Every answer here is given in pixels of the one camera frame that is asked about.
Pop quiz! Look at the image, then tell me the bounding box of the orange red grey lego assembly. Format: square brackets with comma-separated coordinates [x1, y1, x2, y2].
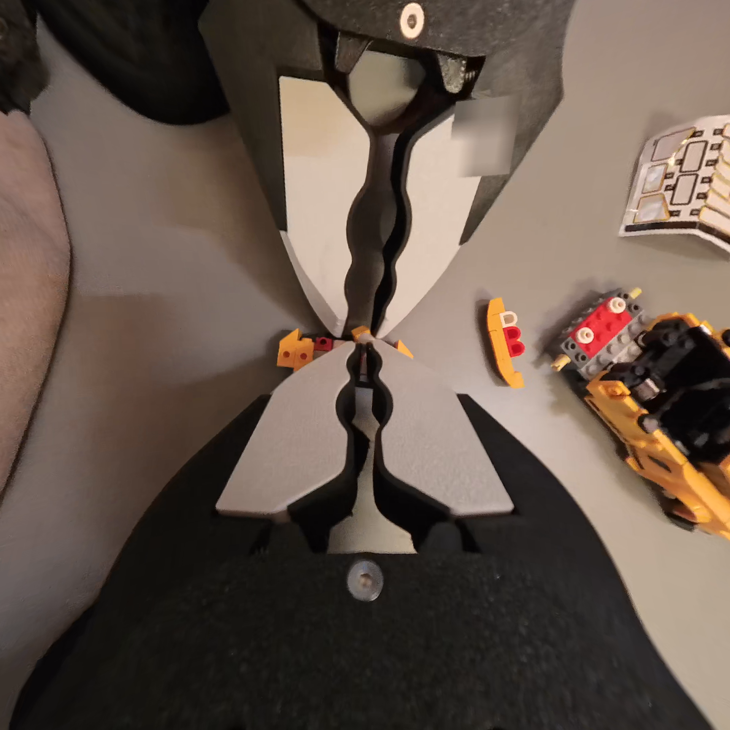
[276, 325, 415, 373]

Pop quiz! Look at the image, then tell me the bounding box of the sticker sheet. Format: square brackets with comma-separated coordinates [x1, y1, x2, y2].
[619, 113, 730, 253]

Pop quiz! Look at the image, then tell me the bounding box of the beige garment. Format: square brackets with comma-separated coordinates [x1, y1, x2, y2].
[0, 106, 73, 499]

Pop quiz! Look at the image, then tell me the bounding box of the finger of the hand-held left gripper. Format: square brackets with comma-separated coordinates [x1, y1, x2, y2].
[276, 73, 378, 334]
[370, 96, 515, 335]

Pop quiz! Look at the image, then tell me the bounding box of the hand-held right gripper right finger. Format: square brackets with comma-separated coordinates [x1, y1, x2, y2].
[371, 339, 515, 521]

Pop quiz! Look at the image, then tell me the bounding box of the orange arch lego piece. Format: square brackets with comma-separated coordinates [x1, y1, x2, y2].
[485, 296, 527, 391]

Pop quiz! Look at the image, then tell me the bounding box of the yellow lego car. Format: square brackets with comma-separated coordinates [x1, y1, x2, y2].
[552, 287, 730, 540]

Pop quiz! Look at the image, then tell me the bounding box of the person's left forearm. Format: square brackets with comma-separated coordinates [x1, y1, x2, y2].
[23, 0, 230, 127]

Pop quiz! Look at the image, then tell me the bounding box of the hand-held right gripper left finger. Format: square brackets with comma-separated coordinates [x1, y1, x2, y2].
[215, 340, 355, 521]

